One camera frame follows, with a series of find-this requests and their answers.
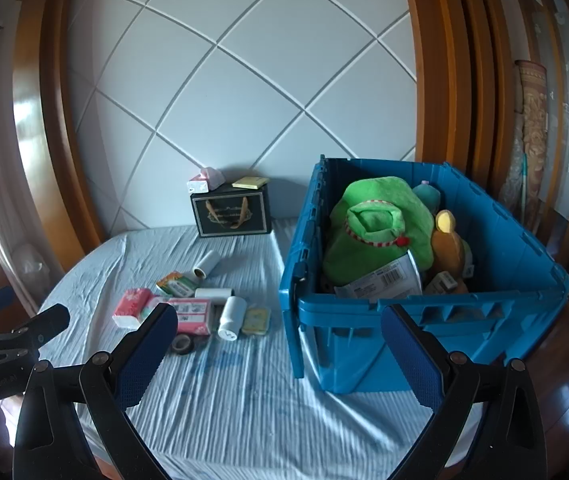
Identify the teal bottle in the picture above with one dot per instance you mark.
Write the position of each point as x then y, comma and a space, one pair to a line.
427, 197

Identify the dark tape roll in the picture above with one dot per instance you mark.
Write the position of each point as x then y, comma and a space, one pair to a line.
182, 344

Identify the white plastic bottle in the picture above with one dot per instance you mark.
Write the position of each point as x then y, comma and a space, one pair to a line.
231, 320

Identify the white paper roll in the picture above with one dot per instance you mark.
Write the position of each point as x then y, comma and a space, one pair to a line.
213, 295
206, 264

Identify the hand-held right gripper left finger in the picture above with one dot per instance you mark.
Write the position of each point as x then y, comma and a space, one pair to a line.
147, 355

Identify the white barcode label packet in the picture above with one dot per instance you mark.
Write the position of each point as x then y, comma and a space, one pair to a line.
389, 275

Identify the small pink white tissue pack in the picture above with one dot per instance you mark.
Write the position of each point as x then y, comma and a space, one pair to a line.
204, 180

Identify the wooden glass partition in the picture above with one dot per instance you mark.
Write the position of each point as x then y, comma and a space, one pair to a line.
564, 110

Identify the pink patterned tissue pack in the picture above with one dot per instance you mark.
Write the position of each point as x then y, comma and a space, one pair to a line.
133, 307

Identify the yellow sticky notepad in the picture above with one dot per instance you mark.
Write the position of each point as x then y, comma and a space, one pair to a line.
249, 183

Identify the blue plastic storage container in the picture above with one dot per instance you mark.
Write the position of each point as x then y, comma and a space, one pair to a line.
354, 360

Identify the green orange packet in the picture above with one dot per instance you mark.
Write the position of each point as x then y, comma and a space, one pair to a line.
177, 284

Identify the green plastic jug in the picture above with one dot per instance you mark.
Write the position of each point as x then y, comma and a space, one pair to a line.
364, 255

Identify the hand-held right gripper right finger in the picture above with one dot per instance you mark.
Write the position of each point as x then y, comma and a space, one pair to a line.
412, 360

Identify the rolled patterned carpet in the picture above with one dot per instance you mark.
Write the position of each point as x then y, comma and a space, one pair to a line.
532, 120

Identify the light blue bed sheet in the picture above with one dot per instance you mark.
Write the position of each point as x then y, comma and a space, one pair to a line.
224, 400

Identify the brown plush toy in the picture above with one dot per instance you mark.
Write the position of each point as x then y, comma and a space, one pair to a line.
447, 250

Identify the black gift box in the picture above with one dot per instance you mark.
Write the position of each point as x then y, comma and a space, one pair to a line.
229, 215

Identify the yellow green sponge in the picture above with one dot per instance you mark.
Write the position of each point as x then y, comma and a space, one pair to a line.
256, 321

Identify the small grey box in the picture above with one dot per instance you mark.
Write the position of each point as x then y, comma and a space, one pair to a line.
443, 281

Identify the pink bottle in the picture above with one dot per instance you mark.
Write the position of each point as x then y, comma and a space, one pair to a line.
193, 316

